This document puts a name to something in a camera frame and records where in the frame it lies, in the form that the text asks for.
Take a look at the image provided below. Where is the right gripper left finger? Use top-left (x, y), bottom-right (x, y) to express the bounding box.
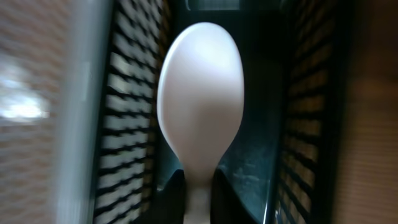
top-left (136, 169), bottom-right (186, 224)

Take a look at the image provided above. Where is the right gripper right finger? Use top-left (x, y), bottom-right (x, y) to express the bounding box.
top-left (210, 169), bottom-right (256, 224)

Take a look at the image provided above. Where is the white spoon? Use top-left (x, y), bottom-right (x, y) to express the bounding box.
top-left (157, 22), bottom-right (244, 223)

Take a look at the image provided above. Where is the black plastic basket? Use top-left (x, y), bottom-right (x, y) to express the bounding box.
top-left (93, 0), bottom-right (352, 223)

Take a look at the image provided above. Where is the clear plastic basket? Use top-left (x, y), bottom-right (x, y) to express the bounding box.
top-left (1, 0), bottom-right (113, 223)

